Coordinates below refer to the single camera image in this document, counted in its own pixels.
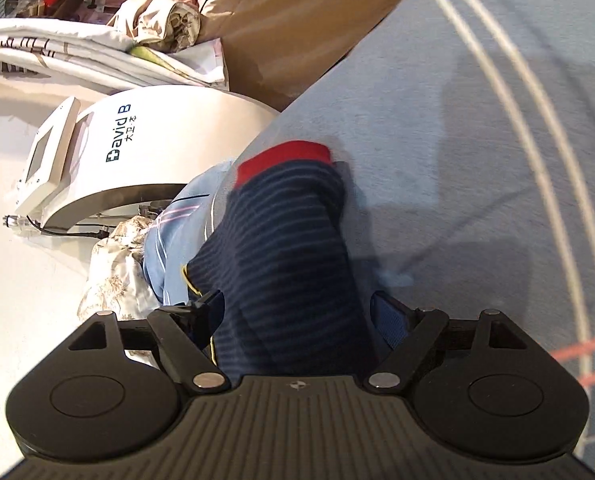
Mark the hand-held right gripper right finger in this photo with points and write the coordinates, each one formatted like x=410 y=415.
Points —
x=390 y=321

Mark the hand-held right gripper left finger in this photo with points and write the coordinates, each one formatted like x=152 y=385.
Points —
x=211 y=307

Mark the navy knit sweater red trim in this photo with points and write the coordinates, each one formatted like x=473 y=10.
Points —
x=277 y=260

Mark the beige floral blanket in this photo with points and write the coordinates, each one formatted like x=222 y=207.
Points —
x=112 y=270

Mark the blue plaid bedsheet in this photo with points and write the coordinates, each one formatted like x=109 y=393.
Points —
x=427 y=160

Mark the white curved machine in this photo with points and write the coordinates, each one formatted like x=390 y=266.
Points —
x=177 y=135

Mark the folded white printed bedding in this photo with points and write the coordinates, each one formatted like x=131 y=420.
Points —
x=87 y=57

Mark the beige padded jacket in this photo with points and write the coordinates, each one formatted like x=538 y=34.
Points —
x=167 y=10

